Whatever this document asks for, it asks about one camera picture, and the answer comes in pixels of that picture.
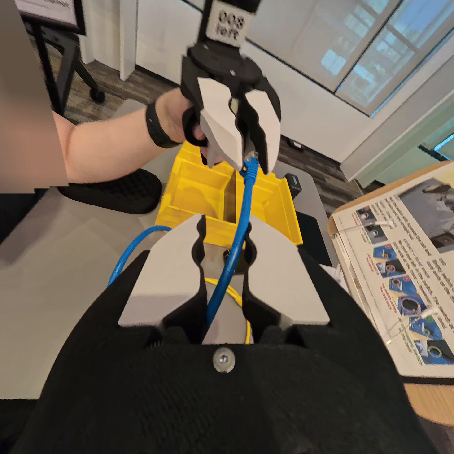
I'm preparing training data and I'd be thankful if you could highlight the black textured pad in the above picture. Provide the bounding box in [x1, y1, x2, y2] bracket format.
[57, 168, 162, 216]

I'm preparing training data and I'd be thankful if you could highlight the person's left hand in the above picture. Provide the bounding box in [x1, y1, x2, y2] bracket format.
[156, 88, 194, 143]

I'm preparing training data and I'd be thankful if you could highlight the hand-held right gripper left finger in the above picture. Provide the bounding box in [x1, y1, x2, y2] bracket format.
[118, 214, 208, 332]

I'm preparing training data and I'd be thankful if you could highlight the black desk mat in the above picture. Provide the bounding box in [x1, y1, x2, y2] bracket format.
[295, 212, 333, 267]

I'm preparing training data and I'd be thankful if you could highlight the black wrist band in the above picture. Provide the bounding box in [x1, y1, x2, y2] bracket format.
[145, 101, 183, 149]

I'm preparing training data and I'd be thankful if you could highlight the black power adapter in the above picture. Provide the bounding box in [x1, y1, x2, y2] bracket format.
[285, 173, 303, 200]

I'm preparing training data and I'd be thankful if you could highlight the yellow plastic bin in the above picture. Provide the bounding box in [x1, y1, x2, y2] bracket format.
[155, 141, 303, 247]

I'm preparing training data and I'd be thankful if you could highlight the blue ethernet cable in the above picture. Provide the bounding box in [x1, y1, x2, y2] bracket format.
[107, 150, 261, 341]

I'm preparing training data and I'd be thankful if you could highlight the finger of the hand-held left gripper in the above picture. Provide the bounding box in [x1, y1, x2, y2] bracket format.
[243, 90, 281, 174]
[197, 77, 249, 171]

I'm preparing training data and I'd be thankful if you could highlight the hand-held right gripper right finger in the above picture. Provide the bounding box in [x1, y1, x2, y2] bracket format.
[243, 216, 330, 336]

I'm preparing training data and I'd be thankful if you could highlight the yellow ethernet cable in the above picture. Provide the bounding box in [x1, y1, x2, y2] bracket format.
[204, 277, 252, 345]

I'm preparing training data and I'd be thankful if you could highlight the printed instruction sheet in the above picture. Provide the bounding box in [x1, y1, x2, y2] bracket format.
[332, 170, 454, 378]

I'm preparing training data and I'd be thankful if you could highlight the wooden clipboard board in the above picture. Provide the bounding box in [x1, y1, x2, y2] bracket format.
[327, 160, 454, 426]

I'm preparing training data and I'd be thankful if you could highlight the person's left forearm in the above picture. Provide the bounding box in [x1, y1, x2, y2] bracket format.
[52, 108, 157, 184]

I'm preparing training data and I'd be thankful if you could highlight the large window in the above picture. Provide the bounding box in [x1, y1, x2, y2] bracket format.
[245, 0, 454, 118]

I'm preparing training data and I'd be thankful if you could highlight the thin metal wire rod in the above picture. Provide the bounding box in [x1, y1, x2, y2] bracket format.
[385, 304, 438, 345]
[332, 219, 396, 237]

